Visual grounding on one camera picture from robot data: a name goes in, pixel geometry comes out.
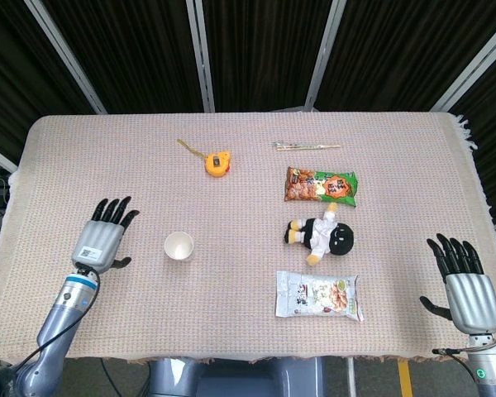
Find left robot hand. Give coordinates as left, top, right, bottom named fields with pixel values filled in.
left=70, top=196, right=141, bottom=275

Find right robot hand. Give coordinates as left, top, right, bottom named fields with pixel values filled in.
left=419, top=233, right=496, bottom=333

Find white paper cup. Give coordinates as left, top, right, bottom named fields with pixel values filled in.
left=164, top=231, right=194, bottom=261

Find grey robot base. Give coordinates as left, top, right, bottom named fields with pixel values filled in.
left=148, top=357, right=326, bottom=397

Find orange tape measure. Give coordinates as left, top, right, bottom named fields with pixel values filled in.
left=176, top=138, right=233, bottom=178

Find white snack bag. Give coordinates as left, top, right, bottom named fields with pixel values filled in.
left=274, top=270, right=365, bottom=323

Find plush doll white robe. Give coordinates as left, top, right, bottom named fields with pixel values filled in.
left=283, top=202, right=355, bottom=266

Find green orange snack bag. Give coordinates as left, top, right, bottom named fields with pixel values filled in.
left=284, top=166, right=359, bottom=208

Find beige woven tablecloth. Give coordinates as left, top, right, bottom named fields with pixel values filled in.
left=0, top=112, right=496, bottom=366

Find wooden chopsticks in wrapper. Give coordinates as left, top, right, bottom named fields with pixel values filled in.
left=271, top=141, right=341, bottom=151

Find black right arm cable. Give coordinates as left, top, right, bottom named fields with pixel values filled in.
left=432, top=338, right=496, bottom=384

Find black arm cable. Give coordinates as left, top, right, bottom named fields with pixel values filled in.
left=432, top=338, right=496, bottom=384
left=6, top=267, right=102, bottom=373

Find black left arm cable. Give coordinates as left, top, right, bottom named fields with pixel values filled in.
left=6, top=267, right=102, bottom=373

